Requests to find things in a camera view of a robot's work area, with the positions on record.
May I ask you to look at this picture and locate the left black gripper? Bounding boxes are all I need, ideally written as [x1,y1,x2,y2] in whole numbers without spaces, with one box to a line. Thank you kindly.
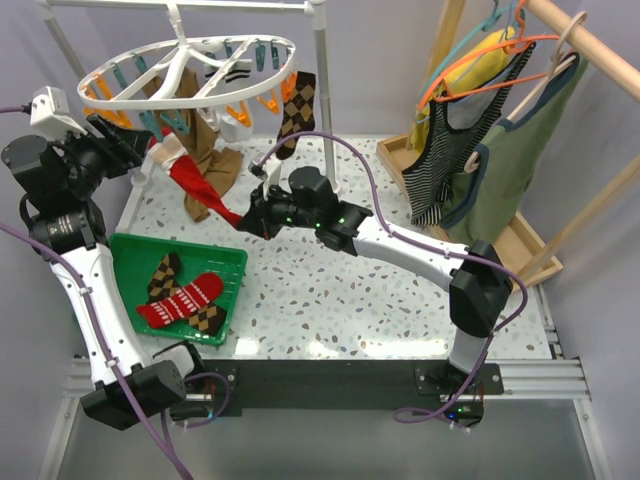
[52,112,152,197]

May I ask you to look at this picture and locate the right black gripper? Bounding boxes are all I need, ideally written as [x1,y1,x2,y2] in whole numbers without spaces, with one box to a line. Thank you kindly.
[237,180,320,241]

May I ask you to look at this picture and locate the red christmas sock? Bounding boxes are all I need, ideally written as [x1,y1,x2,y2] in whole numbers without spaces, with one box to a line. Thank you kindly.
[136,272,224,329]
[148,127,242,228]

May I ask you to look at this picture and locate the brown argyle sock front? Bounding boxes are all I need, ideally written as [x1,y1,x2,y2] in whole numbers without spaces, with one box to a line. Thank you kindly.
[136,252,227,337]

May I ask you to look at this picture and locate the brown argyle sock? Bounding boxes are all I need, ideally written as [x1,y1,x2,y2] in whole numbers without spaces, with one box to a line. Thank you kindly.
[136,252,227,337]
[277,71,316,142]

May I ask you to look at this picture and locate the brown argyle sock back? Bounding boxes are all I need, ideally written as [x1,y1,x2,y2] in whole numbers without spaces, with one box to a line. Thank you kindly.
[277,71,316,142]

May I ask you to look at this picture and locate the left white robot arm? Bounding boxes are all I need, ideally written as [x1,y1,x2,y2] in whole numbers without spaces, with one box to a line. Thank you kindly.
[1,114,207,431]

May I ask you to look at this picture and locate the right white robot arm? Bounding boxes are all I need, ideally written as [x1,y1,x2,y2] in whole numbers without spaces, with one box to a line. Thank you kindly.
[239,167,512,393]

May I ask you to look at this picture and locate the white round clip hanger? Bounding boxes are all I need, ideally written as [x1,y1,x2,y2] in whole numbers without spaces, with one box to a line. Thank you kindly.
[76,0,299,139]

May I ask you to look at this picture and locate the orange clothes hanger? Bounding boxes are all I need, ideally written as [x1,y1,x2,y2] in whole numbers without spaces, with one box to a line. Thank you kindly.
[415,1,558,118]

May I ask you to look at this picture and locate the teal clothes hanger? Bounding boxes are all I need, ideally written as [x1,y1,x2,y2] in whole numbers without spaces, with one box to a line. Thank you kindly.
[414,0,526,125]

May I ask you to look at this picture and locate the wooden clothes hanger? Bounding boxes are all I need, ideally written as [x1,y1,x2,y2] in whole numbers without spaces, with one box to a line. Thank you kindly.
[453,38,584,174]

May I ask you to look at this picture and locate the tan plain sock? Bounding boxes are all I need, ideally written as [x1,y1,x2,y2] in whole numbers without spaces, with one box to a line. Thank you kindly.
[143,67,243,223]

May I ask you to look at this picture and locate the green plastic tray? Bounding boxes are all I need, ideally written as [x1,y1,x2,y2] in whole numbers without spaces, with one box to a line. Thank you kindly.
[110,234,248,346]

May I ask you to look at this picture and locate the white striped sock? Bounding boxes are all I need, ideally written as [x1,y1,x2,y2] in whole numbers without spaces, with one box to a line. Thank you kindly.
[199,59,253,143]

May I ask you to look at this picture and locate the black striped tank top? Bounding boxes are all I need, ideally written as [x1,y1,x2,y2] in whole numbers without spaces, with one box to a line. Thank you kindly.
[401,41,537,227]

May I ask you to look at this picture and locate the white metal drying rack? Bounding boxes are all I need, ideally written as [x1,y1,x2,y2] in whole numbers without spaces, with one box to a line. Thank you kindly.
[35,0,342,196]

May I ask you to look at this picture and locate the green tank top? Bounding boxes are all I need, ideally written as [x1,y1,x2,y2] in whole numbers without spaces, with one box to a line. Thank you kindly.
[439,52,588,245]

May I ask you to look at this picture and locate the wooden clothes rack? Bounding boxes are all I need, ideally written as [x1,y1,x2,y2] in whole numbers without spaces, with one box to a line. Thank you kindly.
[375,0,640,310]

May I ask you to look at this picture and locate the yellow shirt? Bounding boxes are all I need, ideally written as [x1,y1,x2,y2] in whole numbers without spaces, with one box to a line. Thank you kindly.
[410,26,517,153]

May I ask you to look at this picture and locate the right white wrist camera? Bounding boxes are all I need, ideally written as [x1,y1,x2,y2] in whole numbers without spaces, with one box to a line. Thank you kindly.
[249,158,282,200]

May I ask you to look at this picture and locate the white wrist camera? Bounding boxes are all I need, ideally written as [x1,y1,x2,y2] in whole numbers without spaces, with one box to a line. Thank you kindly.
[30,86,87,141]
[249,158,282,200]

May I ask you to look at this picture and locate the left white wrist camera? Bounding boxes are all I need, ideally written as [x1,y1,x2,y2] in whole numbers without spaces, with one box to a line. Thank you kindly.
[30,86,87,141]

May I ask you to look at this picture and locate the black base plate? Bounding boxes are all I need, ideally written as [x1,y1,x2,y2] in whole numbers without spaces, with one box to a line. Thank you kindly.
[170,360,505,427]

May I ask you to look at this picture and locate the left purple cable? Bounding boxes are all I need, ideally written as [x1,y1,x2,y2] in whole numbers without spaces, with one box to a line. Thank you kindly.
[0,102,196,480]

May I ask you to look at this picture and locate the purple cable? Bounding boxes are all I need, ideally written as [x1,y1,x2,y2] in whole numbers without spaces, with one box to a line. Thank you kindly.
[0,102,196,480]
[252,130,529,426]

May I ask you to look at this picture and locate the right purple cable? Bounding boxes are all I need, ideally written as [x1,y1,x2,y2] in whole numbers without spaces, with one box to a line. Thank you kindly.
[252,130,529,426]

